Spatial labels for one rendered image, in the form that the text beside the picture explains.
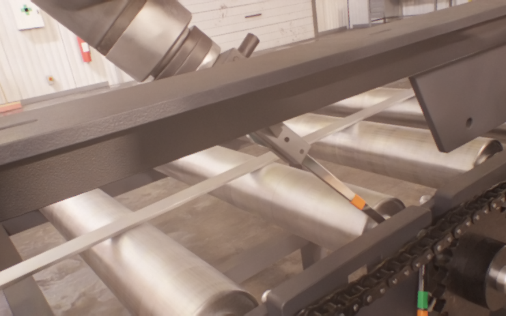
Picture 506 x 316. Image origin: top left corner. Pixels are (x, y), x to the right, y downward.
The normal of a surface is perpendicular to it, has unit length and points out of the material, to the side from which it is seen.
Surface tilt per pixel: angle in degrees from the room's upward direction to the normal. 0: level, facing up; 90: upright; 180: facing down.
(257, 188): 59
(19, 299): 0
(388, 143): 54
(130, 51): 106
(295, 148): 78
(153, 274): 25
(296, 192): 42
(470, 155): 48
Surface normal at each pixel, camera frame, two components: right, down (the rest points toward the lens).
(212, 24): 0.60, 0.18
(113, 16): 0.17, 0.37
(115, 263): -0.68, -0.39
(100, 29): -0.11, 0.64
